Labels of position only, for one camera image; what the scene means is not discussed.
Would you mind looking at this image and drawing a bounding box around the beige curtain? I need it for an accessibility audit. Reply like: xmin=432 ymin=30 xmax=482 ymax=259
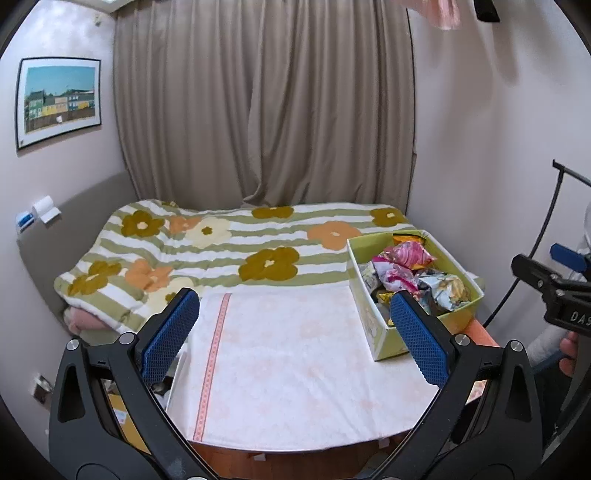
xmin=113 ymin=1 xmax=415 ymax=210

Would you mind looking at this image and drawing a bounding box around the silver blue snack packet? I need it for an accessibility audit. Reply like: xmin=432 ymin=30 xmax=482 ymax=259
xmin=418 ymin=272 xmax=471 ymax=315

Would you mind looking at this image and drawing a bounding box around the black cable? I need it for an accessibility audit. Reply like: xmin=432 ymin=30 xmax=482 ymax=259
xmin=479 ymin=158 xmax=591 ymax=328

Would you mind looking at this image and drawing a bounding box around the green snack box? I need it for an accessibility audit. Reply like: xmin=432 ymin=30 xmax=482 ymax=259
xmin=346 ymin=228 xmax=484 ymax=361

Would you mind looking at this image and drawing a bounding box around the pink striped snack bag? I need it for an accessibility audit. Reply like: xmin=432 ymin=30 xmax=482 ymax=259
xmin=382 ymin=241 xmax=436 ymax=270

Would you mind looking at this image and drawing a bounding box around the floral striped quilt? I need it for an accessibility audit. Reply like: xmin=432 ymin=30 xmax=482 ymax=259
xmin=53 ymin=200 xmax=411 ymax=333

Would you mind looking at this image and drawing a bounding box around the grey bed headboard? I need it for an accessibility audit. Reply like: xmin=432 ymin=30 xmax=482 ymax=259
xmin=17 ymin=171 xmax=138 ymax=320

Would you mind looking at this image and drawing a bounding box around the framed wall picture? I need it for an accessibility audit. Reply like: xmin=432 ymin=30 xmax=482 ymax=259
xmin=15 ymin=56 xmax=102 ymax=151

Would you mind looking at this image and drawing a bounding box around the person's right hand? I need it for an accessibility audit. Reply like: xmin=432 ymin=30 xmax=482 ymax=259
xmin=559 ymin=331 xmax=579 ymax=377

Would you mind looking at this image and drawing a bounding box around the white pink towel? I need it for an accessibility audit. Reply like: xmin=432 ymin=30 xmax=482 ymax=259
xmin=167 ymin=286 xmax=436 ymax=453

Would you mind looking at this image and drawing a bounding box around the orange snack bag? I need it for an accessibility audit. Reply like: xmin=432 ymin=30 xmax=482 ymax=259
xmin=392 ymin=234 xmax=426 ymax=245

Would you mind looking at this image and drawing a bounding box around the pink white snack bag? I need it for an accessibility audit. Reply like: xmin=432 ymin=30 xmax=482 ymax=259
xmin=372 ymin=257 xmax=420 ymax=295

